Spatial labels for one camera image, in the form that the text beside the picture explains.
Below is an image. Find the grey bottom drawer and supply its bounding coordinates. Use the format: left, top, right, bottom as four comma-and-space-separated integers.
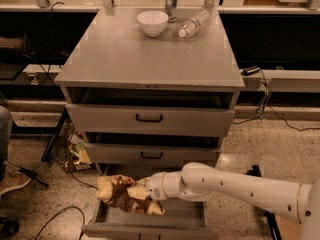
82, 166, 215, 240

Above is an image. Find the person's leg in jeans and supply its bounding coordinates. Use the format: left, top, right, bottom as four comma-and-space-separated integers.
0, 106, 12, 182

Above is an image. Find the black floor cable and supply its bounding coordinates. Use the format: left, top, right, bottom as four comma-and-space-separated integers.
33, 205, 86, 240

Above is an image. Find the silver drink can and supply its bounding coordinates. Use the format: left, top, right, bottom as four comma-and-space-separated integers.
165, 0, 177, 22

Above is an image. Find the person's shoe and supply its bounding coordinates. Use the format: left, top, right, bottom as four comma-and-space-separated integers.
0, 172, 31, 195

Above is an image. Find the black power adapter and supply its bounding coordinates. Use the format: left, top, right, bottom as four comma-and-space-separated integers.
241, 65, 260, 76

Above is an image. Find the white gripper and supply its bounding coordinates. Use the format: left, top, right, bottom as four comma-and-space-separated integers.
127, 172, 166, 201

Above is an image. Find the clear plastic water bottle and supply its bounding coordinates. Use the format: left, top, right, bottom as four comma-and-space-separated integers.
178, 10, 211, 38

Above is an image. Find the black metal cart frame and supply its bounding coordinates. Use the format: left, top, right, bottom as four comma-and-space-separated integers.
247, 165, 282, 240

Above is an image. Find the grey top drawer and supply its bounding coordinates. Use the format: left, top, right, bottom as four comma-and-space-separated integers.
67, 88, 234, 137

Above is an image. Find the wire basket with items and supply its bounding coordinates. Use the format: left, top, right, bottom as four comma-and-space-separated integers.
41, 110, 95, 172

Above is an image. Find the grey middle drawer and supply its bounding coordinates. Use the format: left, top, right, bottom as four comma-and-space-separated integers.
85, 133, 221, 167

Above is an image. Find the white bowl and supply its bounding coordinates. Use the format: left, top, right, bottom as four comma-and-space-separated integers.
137, 11, 169, 37

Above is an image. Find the brown yellow chip bag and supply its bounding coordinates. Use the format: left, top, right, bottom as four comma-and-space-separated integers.
97, 174, 165, 215

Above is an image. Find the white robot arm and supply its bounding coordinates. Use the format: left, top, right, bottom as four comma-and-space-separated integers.
128, 162, 320, 240

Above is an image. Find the black tripod leg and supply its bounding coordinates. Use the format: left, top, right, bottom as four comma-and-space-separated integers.
3, 160, 49, 188

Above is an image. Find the grey drawer cabinet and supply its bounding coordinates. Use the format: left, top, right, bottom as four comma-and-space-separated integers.
55, 7, 244, 174

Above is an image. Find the grey drawer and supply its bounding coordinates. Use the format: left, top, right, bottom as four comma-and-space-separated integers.
67, 88, 234, 137
85, 133, 221, 167
82, 166, 215, 240

